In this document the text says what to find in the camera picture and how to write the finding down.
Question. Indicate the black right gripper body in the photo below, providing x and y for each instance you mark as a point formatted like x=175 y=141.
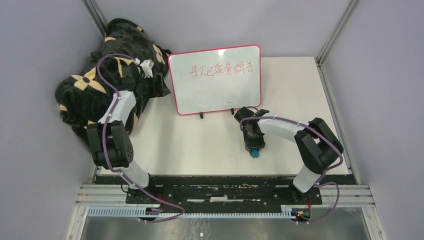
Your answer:
x=255 y=140

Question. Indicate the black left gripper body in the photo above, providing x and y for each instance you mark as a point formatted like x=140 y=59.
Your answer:
x=147 y=86

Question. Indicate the blue whiteboard eraser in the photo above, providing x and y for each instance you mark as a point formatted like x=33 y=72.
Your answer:
x=254 y=153

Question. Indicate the red framed whiteboard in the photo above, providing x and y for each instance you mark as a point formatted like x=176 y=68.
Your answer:
x=214 y=80

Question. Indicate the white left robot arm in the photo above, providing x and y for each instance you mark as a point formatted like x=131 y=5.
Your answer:
x=109 y=141

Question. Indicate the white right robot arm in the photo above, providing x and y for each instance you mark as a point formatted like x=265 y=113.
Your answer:
x=319 y=148

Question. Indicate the black floral blanket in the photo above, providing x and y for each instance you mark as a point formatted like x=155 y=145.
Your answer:
x=84 y=98

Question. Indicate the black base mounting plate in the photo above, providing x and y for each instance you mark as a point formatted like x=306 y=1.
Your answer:
x=236 y=194

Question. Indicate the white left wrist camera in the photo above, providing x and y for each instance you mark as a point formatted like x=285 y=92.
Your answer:
x=147 y=67

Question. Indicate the grey slotted cable duct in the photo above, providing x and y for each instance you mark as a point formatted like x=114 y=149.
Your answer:
x=141 y=212

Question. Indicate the aluminium frame rail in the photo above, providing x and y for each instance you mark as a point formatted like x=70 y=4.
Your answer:
x=100 y=195

